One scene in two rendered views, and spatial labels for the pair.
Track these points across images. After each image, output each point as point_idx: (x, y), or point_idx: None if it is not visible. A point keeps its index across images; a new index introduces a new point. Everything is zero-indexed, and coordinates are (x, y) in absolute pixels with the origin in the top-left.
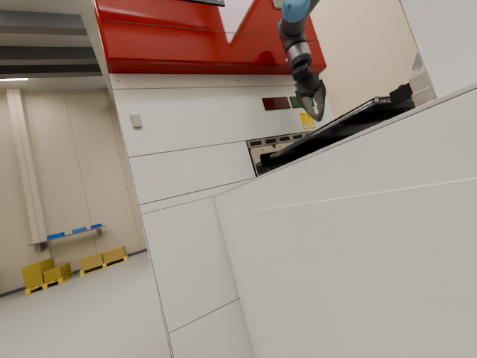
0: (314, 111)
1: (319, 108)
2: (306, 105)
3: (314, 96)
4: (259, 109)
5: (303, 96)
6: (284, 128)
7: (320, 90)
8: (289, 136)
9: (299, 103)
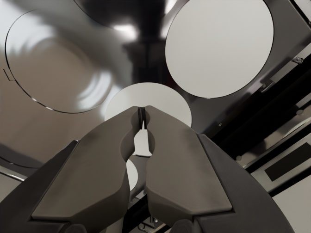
0: (152, 116)
1: (122, 122)
2: (184, 148)
3: (114, 186)
4: None
5: (208, 221)
6: (303, 216)
7: (39, 211)
8: (271, 183)
9: (248, 174)
